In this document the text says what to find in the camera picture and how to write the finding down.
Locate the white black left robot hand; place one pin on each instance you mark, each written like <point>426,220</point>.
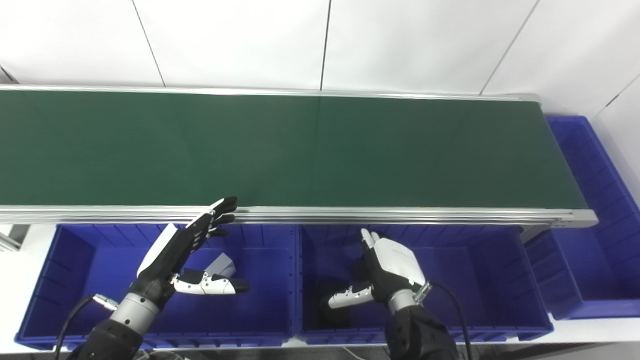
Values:
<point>170,255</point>

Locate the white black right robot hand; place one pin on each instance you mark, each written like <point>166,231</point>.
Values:
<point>395,265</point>

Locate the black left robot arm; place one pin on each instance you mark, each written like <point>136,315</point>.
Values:
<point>115,335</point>

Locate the white plastic part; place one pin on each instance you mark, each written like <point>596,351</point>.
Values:
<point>222,265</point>

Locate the black part in bin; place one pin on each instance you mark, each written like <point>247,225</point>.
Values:
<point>335,316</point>

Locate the blue plastic bin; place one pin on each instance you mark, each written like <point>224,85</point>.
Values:
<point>475,280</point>
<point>90,280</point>
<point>590,270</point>

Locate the aluminium conveyor support leg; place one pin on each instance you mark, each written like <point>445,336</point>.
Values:
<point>12,237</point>

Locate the green conveyor belt aluminium frame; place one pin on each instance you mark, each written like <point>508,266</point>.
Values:
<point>300,150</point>

